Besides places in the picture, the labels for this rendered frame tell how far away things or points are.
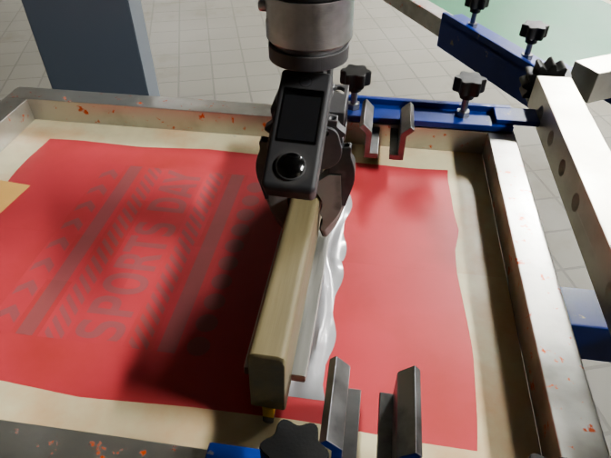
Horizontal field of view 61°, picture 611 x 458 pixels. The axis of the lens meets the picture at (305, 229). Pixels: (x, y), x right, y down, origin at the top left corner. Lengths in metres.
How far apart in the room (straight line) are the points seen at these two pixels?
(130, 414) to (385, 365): 0.24
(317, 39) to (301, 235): 0.17
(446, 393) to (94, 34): 0.88
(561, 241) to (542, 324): 1.72
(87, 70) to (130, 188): 0.43
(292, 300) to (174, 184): 0.35
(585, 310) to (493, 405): 0.21
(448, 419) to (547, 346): 0.11
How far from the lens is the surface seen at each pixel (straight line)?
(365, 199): 0.70
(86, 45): 1.11
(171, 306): 0.58
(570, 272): 2.14
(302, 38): 0.44
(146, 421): 0.51
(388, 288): 0.58
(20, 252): 0.70
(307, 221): 0.51
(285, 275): 0.45
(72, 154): 0.85
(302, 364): 0.48
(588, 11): 1.48
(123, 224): 0.69
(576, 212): 0.65
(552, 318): 0.55
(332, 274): 0.59
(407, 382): 0.43
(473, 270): 0.62
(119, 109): 0.88
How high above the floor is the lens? 1.38
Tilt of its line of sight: 42 degrees down
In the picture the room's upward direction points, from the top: straight up
